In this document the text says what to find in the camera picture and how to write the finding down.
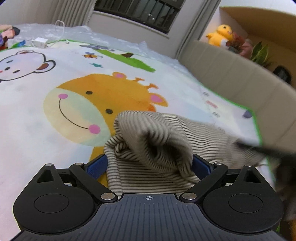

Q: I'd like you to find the white charger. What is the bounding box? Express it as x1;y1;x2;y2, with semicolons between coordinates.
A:
32;37;48;48

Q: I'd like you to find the black window railing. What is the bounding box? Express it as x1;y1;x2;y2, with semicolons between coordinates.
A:
102;0;185;33

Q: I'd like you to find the cartoon animal play mat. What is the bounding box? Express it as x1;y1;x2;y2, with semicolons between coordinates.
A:
0;38;281;233

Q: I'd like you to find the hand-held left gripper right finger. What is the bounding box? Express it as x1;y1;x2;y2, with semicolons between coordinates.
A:
180;154;262;204

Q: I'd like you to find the pink doll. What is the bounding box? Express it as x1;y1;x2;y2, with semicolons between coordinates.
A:
0;24;21;50

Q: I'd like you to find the beige padded headboard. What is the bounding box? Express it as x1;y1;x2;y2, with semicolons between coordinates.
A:
177;40;296;160

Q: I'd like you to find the red leaf plant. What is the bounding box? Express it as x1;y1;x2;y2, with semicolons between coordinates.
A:
225;32;248;55

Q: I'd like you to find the green leaf plant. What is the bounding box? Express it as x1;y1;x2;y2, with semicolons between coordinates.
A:
251;41;271;67

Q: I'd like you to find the black round object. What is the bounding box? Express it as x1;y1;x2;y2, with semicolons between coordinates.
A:
274;66;292;84

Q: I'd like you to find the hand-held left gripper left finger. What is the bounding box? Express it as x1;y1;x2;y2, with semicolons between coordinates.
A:
37;154;119;204

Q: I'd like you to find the white charger cable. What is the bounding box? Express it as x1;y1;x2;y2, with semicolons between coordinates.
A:
23;20;70;48

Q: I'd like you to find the pink plush toy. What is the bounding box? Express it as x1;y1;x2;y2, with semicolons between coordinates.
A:
239;38;253;58

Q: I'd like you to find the beige curtain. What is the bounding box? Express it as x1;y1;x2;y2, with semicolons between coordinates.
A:
47;0;97;24

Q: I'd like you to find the beige striped garment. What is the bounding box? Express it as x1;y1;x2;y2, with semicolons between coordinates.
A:
104;111;271;197

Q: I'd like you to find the yellow duck plush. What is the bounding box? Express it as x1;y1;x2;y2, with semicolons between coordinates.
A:
206;24;233;47

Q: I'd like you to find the dark window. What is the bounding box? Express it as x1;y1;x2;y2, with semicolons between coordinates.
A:
94;0;186;34

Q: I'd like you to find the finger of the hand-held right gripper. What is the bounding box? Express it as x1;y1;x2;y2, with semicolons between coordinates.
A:
236;141;285;161

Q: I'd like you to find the wooden shelf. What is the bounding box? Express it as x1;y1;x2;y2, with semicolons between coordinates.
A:
218;6;296;51

